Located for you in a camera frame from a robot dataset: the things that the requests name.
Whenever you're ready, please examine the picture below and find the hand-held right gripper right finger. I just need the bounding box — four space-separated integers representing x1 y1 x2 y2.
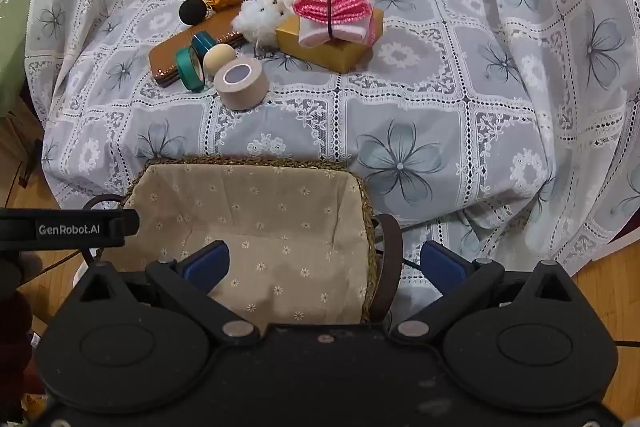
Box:
390 241 573 344

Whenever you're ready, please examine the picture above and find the wicker basket with fabric liner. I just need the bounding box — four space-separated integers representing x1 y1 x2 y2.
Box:
82 157 403 327

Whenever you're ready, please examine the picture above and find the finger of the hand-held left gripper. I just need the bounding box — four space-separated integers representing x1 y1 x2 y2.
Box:
0 208 141 252

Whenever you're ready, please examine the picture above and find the beige tape roll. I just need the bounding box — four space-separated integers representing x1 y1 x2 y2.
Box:
214 58 269 110

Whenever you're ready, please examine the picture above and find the green printed cushion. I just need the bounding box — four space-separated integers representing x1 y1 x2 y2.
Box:
0 0 62 118

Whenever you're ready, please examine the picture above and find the beige foam ball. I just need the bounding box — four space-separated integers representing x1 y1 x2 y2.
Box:
202 44 235 75

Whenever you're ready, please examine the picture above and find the black round foam pad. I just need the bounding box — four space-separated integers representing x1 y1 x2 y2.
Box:
179 0 208 26

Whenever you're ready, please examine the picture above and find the person's left forearm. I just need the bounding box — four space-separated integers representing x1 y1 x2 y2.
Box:
0 292 33 408

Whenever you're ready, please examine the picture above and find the white plush rabbit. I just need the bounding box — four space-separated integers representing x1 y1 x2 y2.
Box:
231 0 297 48

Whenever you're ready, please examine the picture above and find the green tape roll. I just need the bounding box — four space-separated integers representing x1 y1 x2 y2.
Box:
175 47 206 90
191 32 217 60

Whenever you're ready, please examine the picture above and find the white lace floral tablecloth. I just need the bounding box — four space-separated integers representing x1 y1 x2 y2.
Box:
25 0 640 275

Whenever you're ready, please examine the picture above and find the yellow cardboard box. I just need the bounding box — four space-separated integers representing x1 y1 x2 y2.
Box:
275 7 385 74

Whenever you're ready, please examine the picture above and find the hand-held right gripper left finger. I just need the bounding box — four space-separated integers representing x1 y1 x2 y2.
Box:
75 241 261 344

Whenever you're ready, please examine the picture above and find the brown leather case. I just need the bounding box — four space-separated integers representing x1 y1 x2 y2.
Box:
149 9 246 86

